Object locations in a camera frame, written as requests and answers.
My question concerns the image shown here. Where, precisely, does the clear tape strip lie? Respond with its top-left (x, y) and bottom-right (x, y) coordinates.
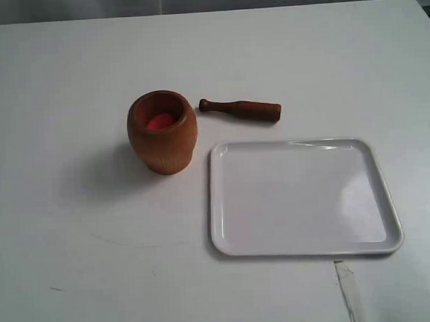
top-left (334, 261), bottom-right (367, 322)

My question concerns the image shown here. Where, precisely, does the dark wooden pestle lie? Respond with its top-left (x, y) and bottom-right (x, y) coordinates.
top-left (198, 98), bottom-right (282, 123)

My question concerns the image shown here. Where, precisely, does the wooden mortar bowl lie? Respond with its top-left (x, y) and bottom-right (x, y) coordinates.
top-left (126, 90), bottom-right (198, 175)

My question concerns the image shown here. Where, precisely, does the white rectangular plastic tray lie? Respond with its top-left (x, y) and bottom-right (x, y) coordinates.
top-left (209, 138), bottom-right (405, 257)

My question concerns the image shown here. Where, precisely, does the red object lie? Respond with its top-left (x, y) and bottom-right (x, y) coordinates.
top-left (147, 112), bottom-right (176, 130)

